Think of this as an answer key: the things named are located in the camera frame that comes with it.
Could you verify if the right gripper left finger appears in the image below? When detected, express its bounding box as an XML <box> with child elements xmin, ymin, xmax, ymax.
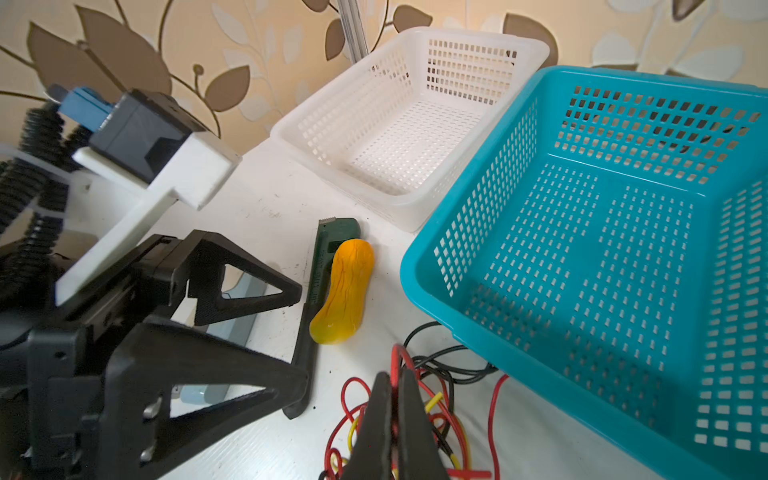
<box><xmin>341</xmin><ymin>372</ymin><xmax>396</xmax><ymax>480</ymax></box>

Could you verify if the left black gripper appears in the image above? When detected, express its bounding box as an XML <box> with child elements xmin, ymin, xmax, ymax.
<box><xmin>1</xmin><ymin>235</ymin><xmax>308</xmax><ymax>479</ymax></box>

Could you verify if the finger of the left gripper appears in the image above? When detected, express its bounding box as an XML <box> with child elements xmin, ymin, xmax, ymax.
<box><xmin>171</xmin><ymin>230</ymin><xmax>302</xmax><ymax>327</ymax></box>

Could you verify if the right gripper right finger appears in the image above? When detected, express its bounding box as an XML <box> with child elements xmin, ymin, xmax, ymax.
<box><xmin>397</xmin><ymin>370</ymin><xmax>449</xmax><ymax>480</ymax></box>

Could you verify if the red cable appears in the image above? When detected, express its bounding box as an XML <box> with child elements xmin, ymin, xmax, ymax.
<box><xmin>323</xmin><ymin>343</ymin><xmax>511</xmax><ymax>480</ymax></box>

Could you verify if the yellow cable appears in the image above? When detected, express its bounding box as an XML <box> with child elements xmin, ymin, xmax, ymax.
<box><xmin>328</xmin><ymin>391</ymin><xmax>466</xmax><ymax>475</ymax></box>

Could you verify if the black cable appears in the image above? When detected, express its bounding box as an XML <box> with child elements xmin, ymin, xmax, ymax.
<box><xmin>317</xmin><ymin>320</ymin><xmax>499</xmax><ymax>480</ymax></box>

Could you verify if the grey blue stapler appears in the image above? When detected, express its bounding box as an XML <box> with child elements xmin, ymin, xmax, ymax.
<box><xmin>171</xmin><ymin>265</ymin><xmax>267</xmax><ymax>416</ymax></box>

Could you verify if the green pipe wrench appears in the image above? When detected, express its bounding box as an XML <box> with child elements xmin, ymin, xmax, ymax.
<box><xmin>283</xmin><ymin>217</ymin><xmax>361</xmax><ymax>420</ymax></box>

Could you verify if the left white plastic basket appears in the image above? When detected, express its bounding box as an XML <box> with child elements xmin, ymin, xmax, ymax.
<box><xmin>270</xmin><ymin>27</ymin><xmax>550</xmax><ymax>232</ymax></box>

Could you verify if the teal plastic basket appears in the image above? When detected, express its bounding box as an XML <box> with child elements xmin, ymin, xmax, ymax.
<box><xmin>400</xmin><ymin>66</ymin><xmax>767</xmax><ymax>479</ymax></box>

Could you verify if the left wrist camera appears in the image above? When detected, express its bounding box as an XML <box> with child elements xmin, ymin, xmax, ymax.
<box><xmin>46</xmin><ymin>83</ymin><xmax>242</xmax><ymax>307</ymax></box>

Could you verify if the aluminium frame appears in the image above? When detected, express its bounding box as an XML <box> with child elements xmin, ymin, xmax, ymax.
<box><xmin>337</xmin><ymin>0</ymin><xmax>369</xmax><ymax>63</ymax></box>

